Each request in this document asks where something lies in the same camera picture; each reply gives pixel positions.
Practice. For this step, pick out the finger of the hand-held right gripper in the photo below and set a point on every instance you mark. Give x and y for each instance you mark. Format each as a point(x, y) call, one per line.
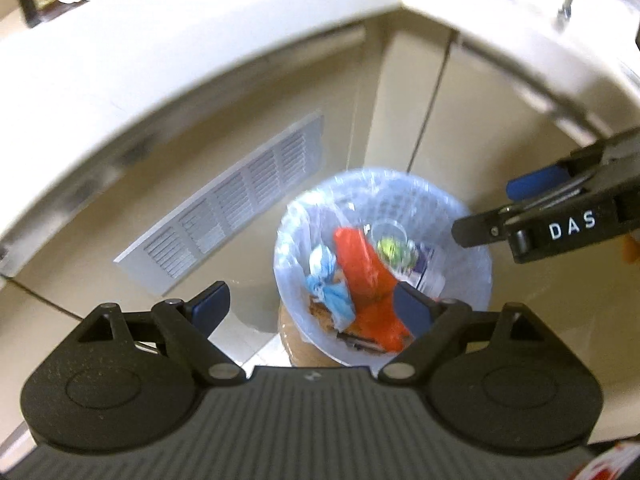
point(480, 227)
point(532, 182)

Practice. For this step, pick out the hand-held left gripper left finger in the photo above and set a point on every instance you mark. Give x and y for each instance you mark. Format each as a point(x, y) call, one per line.
point(210, 305)

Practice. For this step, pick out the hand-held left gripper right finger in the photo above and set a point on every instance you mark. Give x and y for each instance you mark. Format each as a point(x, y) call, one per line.
point(412, 307)

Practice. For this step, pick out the small purple white container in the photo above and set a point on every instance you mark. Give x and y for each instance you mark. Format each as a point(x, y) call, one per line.
point(427, 270)

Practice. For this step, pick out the blue mesh trash bin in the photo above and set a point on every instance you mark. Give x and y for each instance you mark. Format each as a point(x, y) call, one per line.
point(450, 275)

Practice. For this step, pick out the green wrapper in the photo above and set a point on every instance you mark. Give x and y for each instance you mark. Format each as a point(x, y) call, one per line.
point(395, 255)

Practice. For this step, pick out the orange plastic bag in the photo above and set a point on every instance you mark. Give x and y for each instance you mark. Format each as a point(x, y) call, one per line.
point(360, 270)

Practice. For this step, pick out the clear plastic cup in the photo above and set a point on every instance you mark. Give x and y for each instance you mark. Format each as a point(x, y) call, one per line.
point(395, 229)

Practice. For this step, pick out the blue wrapper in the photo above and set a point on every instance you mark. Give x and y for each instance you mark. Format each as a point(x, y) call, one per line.
point(330, 295)

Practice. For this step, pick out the beige snack pieces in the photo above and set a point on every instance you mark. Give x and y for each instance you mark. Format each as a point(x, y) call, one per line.
point(320, 310)

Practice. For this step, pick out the grey cabinet vent grille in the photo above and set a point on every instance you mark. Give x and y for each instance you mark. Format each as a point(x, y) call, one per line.
point(225, 205)

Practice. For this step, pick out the red white printed clothing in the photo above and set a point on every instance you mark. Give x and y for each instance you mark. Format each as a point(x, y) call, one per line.
point(607, 462)

